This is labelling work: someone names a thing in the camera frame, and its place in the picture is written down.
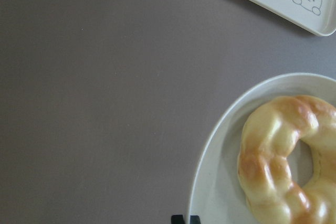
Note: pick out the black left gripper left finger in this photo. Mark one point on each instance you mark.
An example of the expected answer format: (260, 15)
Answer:
(176, 219)

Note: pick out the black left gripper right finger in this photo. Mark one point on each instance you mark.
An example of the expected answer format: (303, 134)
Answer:
(194, 219)

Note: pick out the white plate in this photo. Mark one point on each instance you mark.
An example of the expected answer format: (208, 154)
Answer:
(216, 195)

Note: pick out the twisted glazed donut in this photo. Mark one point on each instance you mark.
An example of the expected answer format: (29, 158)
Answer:
(269, 136)

